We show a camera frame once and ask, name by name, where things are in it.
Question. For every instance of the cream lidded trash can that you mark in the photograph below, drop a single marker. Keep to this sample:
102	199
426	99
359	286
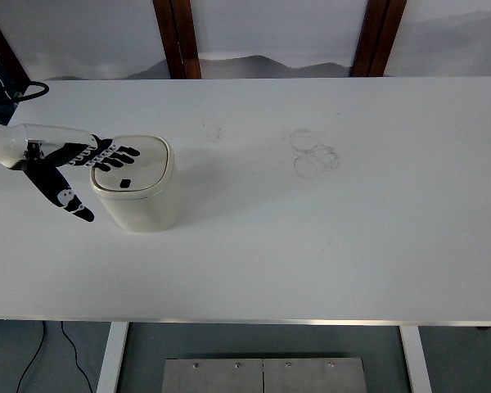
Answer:
144	196

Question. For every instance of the right white table leg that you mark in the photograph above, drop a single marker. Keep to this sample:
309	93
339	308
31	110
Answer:
418	375

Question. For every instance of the brown wooden frame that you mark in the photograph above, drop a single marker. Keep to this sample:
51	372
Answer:
381	23
178	36

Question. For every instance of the dark wooden frame far left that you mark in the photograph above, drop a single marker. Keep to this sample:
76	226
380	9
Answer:
12	65

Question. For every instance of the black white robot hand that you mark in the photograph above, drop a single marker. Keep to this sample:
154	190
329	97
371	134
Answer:
46	152

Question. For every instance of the white table leg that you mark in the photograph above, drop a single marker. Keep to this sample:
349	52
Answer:
113	358
418	375

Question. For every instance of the right brown wooden frame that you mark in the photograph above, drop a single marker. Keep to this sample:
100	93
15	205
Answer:
381	23

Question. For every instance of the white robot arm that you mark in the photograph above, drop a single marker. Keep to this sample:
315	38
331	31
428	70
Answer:
13	144

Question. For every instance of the left brown wooden frame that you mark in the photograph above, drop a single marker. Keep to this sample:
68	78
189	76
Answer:
178	36

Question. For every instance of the left white table leg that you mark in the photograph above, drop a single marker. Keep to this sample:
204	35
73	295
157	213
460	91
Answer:
113	358

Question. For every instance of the metal base plate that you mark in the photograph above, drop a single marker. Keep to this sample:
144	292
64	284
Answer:
264	375

